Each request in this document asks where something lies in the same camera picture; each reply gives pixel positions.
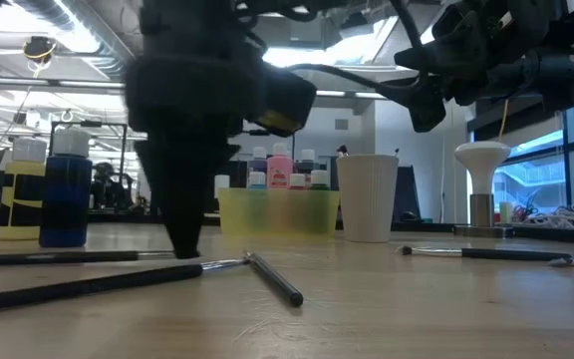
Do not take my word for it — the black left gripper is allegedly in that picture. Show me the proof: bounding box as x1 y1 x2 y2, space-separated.
126 52 268 259

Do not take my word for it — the large purple paint bottle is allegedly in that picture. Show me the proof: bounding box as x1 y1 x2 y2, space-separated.
246 146 270 176

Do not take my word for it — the large pink paint bottle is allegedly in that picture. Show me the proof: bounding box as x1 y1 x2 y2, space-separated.
266 142 296 190

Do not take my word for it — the small dark blue paint bottle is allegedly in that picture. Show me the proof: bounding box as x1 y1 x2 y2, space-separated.
38 128 94 249

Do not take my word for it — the large dark green paint bottle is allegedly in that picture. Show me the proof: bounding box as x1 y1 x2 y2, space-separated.
295 148 322 176

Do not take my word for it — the small green paint bottle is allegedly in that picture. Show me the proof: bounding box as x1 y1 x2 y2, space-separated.
309 170 331 191

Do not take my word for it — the small yellow black-labelled paint bottle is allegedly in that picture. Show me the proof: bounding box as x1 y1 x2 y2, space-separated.
0 138 48 241

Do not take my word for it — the white cylindrical container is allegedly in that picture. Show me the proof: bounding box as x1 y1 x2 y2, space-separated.
213 174 231 199

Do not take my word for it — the yellow translucent plastic bin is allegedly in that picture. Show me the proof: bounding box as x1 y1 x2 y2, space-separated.
216 186 341 238

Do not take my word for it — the white mushroom lamp, metal base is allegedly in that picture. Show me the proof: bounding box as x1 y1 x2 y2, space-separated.
453 140 515 239

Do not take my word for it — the long suspended light bar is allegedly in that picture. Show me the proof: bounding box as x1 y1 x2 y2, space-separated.
0 74 388 101

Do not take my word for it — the black framed window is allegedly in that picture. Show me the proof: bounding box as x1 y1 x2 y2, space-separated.
495 97 574 220

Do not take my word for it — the black trapezoid screen back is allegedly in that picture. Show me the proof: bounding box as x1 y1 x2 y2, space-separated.
395 165 423 223

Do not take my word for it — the ribbed beige paper cup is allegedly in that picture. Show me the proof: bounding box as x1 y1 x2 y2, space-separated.
335 154 401 243

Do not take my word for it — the yellow hanging cable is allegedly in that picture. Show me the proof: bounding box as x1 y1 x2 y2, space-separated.
497 99 511 142

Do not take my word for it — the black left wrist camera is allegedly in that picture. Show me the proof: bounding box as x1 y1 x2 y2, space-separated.
249 64 318 139

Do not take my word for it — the white coiled cable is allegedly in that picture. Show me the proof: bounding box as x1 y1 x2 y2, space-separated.
520 203 574 230

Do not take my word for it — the black yellow ceiling cord reel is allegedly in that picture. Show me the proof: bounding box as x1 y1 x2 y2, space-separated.
21 35 59 65

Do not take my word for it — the black aluminium table frame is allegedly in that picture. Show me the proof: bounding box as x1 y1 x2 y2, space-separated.
75 212 574 246

